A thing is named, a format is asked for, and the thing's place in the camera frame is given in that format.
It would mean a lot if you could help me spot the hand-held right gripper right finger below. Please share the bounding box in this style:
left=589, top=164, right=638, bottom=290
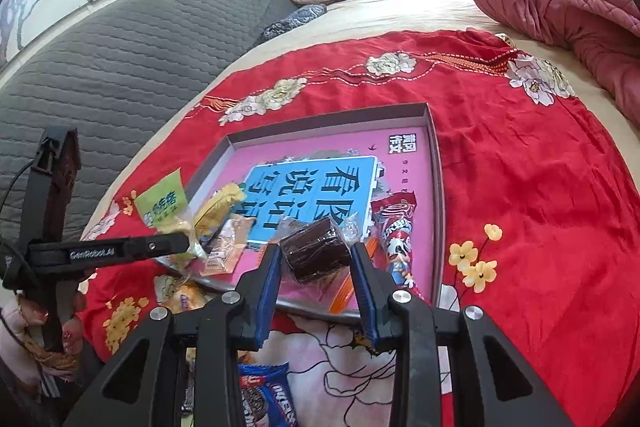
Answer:
left=350, top=242, right=576, bottom=427

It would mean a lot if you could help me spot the orange striped wrapper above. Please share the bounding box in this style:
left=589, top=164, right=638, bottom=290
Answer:
left=327, top=273, right=362, bottom=315

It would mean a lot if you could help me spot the person's left hand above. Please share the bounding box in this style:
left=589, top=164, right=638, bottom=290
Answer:
left=0, top=289, right=88, bottom=368

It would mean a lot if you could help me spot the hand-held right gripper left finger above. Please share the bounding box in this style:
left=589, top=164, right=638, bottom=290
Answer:
left=62, top=243, right=283, bottom=427

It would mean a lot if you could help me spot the grey quilted headboard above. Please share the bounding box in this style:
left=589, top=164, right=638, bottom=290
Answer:
left=0, top=0, right=301, bottom=248

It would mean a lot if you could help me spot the dark patterned cloth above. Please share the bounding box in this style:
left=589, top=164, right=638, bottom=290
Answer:
left=261, top=3, right=328, bottom=42

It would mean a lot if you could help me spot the green label snack packet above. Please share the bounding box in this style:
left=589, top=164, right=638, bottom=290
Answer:
left=132, top=169, right=201, bottom=268

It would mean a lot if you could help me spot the pink book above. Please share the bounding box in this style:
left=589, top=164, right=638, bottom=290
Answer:
left=200, top=124, right=433, bottom=303

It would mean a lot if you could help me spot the beige bedsheet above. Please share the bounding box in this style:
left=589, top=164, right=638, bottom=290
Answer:
left=80, top=0, right=640, bottom=248

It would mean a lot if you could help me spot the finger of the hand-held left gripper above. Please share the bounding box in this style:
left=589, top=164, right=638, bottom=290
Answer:
left=25, top=231, right=197, bottom=273

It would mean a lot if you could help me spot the red cartoon cookie packet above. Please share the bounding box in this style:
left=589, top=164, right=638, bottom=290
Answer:
left=370, top=191, right=426, bottom=293

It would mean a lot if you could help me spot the pink quilt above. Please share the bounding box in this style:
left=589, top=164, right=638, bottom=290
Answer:
left=460, top=0, right=640, bottom=128

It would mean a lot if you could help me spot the grey cardboard box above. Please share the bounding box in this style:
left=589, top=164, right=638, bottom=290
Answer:
left=150, top=103, right=446, bottom=325

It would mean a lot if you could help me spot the orange biscuit packet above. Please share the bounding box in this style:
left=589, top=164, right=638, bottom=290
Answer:
left=200, top=213, right=257, bottom=278

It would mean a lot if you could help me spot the blue cookie packet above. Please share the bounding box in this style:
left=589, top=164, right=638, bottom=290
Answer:
left=237, top=363, right=298, bottom=427

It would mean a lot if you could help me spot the small yellow snack packet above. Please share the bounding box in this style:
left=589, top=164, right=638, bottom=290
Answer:
left=165, top=282, right=208, bottom=315

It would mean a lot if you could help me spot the brown cake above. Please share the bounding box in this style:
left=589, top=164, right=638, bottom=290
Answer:
left=272, top=211, right=366, bottom=285

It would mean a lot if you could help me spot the black cable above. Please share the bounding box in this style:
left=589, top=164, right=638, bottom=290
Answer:
left=0, top=159, right=41, bottom=220

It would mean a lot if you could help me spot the yellow wafer bar packet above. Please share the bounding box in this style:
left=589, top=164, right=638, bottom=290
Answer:
left=192, top=183, right=246, bottom=238

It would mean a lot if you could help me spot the red floral blanket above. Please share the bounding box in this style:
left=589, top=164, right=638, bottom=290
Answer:
left=75, top=29, right=640, bottom=427

